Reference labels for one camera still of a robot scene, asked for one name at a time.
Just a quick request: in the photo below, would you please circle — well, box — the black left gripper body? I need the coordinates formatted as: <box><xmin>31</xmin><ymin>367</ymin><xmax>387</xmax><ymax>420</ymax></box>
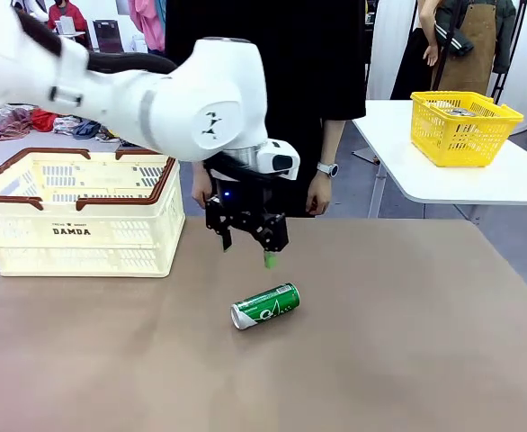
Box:
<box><xmin>203</xmin><ymin>154</ymin><xmax>276</xmax><ymax>221</ymax></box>

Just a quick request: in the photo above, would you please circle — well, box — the green drink can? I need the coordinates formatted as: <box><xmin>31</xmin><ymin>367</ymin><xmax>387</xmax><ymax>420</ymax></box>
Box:
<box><xmin>230</xmin><ymin>282</ymin><xmax>301</xmax><ymax>332</ymax></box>

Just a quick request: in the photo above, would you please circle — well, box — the person's left forearm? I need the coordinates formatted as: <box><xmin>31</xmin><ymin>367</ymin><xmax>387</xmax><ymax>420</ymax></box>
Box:
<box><xmin>320</xmin><ymin>117</ymin><xmax>346</xmax><ymax>167</ymax></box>

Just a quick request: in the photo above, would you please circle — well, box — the cream plastic shopping basket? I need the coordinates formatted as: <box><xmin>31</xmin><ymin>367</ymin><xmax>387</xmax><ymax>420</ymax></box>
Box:
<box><xmin>0</xmin><ymin>147</ymin><xmax>187</xmax><ymax>278</ymax></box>

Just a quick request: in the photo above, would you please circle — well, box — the yellow plastic basket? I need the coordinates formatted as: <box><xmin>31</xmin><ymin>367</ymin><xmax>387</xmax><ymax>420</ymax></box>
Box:
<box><xmin>410</xmin><ymin>90</ymin><xmax>524</xmax><ymax>168</ymax></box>

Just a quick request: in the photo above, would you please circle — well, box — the person's right hand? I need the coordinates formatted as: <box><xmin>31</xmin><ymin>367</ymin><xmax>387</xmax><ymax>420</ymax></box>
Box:
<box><xmin>191</xmin><ymin>177</ymin><xmax>211</xmax><ymax>210</ymax></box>

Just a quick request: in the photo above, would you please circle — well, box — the person's left hand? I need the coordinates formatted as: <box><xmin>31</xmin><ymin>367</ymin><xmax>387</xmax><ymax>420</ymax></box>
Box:
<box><xmin>306</xmin><ymin>174</ymin><xmax>333</xmax><ymax>216</ymax></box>

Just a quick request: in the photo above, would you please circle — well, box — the person in black garment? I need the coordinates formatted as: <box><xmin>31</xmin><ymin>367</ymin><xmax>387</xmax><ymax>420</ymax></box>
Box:
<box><xmin>164</xmin><ymin>0</ymin><xmax>367</xmax><ymax>219</ymax></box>

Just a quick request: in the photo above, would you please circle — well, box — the blue denim cloth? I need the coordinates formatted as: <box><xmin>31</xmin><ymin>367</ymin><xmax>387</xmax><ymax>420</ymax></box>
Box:
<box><xmin>72</xmin><ymin>120</ymin><xmax>102</xmax><ymax>139</ymax></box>

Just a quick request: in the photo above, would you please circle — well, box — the person in pink top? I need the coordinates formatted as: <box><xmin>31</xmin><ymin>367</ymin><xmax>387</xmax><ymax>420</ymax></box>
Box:
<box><xmin>127</xmin><ymin>0</ymin><xmax>166</xmax><ymax>53</ymax></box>

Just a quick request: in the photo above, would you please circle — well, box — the white hanging curtain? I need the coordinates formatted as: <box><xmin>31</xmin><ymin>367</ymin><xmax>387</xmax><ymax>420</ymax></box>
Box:
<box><xmin>364</xmin><ymin>0</ymin><xmax>420</xmax><ymax>101</ymax></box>

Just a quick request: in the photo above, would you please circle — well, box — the red cloth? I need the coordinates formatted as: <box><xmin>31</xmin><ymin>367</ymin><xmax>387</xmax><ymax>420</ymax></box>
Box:
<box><xmin>31</xmin><ymin>109</ymin><xmax>60</xmax><ymax>133</ymax></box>

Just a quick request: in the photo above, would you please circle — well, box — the white side table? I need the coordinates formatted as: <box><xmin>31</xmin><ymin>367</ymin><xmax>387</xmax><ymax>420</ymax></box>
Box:
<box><xmin>352</xmin><ymin>99</ymin><xmax>527</xmax><ymax>221</ymax></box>

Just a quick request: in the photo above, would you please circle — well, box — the black chair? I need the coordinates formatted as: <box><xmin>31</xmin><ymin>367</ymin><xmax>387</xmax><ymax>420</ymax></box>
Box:
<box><xmin>93</xmin><ymin>20</ymin><xmax>121</xmax><ymax>53</ymax></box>

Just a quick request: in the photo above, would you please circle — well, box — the plaid pink cloth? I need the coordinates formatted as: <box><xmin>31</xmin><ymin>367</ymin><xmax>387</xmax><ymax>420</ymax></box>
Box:
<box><xmin>0</xmin><ymin>106</ymin><xmax>34</xmax><ymax>142</ymax></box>

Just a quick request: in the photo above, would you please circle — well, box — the person in red jacket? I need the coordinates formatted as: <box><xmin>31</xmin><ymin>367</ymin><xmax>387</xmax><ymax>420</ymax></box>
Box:
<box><xmin>47</xmin><ymin>0</ymin><xmax>89</xmax><ymax>49</ymax></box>

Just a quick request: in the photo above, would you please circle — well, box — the mannequin with brown apron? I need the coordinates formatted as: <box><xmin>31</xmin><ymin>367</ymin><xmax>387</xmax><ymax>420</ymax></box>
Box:
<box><xmin>391</xmin><ymin>0</ymin><xmax>519</xmax><ymax>101</ymax></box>

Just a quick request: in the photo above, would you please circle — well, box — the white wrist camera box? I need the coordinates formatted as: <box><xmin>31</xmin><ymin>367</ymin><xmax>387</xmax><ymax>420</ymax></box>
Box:
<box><xmin>256</xmin><ymin>139</ymin><xmax>301</xmax><ymax>182</ymax></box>

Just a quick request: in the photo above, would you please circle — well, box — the black left arm cable sleeve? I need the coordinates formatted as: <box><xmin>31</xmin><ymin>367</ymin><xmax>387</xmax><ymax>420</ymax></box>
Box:
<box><xmin>15</xmin><ymin>6</ymin><xmax>178</xmax><ymax>77</ymax></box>

